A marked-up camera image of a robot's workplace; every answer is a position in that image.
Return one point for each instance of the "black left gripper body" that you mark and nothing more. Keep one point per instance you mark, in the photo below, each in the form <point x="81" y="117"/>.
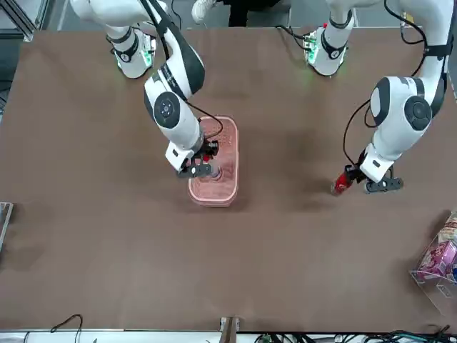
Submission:
<point x="362" y="157"/>

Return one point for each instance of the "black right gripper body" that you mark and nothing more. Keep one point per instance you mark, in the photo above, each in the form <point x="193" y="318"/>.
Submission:
<point x="209" y="150"/>

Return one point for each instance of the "clear water bottle red cap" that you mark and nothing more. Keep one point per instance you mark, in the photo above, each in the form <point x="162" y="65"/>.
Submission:
<point x="218" y="174"/>

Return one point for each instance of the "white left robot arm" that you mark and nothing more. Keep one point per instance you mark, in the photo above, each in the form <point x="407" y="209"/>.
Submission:
<point x="389" y="135"/>

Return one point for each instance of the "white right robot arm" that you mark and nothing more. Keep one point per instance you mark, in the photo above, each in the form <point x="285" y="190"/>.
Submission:
<point x="178" y="125"/>

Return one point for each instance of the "pink plastic basket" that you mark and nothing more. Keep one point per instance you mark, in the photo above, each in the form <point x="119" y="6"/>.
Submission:
<point x="214" y="194"/>

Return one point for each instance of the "beige snack packet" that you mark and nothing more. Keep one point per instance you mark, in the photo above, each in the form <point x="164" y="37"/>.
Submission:
<point x="450" y="228"/>

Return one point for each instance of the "pink snack packet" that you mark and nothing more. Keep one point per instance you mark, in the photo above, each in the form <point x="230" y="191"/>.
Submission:
<point x="439" y="257"/>

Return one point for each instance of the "clear acrylic shelf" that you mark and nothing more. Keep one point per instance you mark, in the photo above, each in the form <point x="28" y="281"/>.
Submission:
<point x="428" y="286"/>

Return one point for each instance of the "blue snack packet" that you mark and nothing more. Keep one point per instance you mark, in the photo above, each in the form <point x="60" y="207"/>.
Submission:
<point x="455" y="271"/>

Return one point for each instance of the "person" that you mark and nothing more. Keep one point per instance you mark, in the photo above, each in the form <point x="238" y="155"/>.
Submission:
<point x="250" y="12"/>

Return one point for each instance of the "small green circuit board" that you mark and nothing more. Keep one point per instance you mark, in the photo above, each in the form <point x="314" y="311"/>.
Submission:
<point x="266" y="338"/>

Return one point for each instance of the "black left wrist camera bar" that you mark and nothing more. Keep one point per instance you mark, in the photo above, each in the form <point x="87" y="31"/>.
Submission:
<point x="383" y="184"/>

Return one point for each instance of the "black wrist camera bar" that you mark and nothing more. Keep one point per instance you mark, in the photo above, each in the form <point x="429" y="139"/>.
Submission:
<point x="383" y="184"/>
<point x="194" y="171"/>

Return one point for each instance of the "black right wrist camera bar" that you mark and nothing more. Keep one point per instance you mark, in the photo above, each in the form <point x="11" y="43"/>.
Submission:
<point x="194" y="171"/>

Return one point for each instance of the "brown metal table bracket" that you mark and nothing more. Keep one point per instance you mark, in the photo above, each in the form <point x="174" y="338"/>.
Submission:
<point x="230" y="332"/>

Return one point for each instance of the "white table rail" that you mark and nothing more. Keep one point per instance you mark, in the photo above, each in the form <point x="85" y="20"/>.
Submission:
<point x="143" y="337"/>

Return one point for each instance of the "grey metal bracket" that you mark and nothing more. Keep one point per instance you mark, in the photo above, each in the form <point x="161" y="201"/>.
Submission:
<point x="5" y="221"/>

